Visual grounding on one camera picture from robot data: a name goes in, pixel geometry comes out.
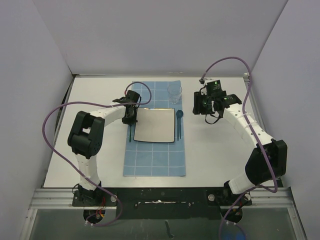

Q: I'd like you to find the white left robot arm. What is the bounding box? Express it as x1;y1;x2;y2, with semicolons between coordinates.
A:
67;90;142;206

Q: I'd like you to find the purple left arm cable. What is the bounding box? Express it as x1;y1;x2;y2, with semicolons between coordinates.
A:
41;81;153;228

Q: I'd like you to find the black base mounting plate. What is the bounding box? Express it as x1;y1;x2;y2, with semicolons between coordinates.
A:
72;187;252;223

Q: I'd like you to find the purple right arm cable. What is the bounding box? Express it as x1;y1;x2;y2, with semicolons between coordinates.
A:
199;56;279;226

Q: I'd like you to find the square white plate black rim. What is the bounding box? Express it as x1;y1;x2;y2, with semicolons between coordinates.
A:
133;108;175;143

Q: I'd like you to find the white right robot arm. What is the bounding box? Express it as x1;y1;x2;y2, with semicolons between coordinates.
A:
192;80;288;205

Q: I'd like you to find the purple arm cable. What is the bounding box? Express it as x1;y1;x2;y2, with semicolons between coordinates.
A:
41;81;153;228
199;56;279;226

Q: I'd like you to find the dark blue plastic spoon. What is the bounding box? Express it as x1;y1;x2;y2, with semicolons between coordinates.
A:
176;109;184;140

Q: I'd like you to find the silver metal fork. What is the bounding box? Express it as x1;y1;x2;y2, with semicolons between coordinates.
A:
129;125;133;143

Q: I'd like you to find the clear wine glass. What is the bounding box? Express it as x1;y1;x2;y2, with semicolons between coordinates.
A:
167;84;183;104

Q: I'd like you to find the aluminium frame rail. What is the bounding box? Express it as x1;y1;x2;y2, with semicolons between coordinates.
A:
243;72;307;240

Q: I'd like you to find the dark blue plastic knife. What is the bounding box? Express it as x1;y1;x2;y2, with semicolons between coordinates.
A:
176;115;180;141

